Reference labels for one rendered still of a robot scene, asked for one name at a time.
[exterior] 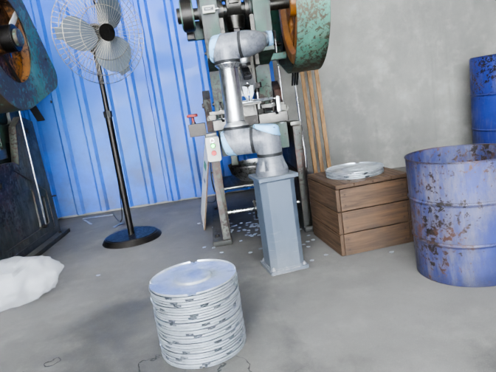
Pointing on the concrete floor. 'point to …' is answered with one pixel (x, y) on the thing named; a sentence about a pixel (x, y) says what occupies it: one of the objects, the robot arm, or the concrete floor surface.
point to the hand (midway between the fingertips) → (249, 100)
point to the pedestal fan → (77, 38)
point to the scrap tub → (454, 213)
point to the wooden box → (361, 211)
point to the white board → (204, 187)
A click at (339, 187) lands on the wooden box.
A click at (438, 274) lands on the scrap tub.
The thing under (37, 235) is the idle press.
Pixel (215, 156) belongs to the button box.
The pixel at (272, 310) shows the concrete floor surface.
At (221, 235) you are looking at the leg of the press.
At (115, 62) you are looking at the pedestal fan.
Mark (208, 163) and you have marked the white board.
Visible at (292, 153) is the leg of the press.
